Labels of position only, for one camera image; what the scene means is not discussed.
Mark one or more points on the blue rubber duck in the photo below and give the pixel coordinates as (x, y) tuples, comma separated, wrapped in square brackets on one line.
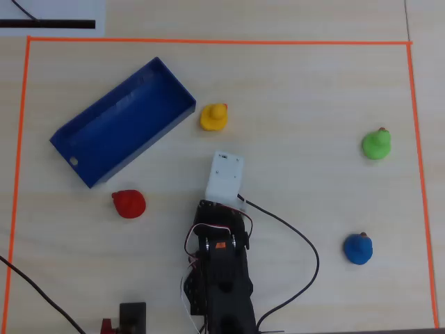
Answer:
[(358, 248)]

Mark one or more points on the green rubber duck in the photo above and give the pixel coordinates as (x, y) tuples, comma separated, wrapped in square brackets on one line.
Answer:
[(375, 147)]

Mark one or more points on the black table clamp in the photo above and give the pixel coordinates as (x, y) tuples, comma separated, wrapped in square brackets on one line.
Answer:
[(133, 315)]

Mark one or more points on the white paper sheet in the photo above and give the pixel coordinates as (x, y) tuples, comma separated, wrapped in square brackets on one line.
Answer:
[(69, 10)]

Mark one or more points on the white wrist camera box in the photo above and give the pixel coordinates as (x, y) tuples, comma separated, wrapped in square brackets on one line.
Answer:
[(224, 174)]

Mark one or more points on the long horizontal orange tape strip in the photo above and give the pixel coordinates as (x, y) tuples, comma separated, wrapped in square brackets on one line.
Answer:
[(208, 41)]

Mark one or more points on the red rubber duck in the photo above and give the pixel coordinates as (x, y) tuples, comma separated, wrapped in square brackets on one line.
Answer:
[(129, 205)]

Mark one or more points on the yellow rubber duck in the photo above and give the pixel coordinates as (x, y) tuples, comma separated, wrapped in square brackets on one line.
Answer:
[(212, 120)]

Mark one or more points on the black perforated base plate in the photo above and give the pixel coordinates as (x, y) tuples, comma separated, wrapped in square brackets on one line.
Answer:
[(193, 292)]

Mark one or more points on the black strip on paper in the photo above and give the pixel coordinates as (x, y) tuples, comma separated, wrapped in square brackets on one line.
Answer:
[(62, 24)]

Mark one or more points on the blue rectangular plastic box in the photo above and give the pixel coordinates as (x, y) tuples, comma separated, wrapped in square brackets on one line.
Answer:
[(121, 128)]

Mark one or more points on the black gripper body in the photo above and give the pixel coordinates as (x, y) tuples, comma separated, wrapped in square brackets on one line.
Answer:
[(207, 209)]

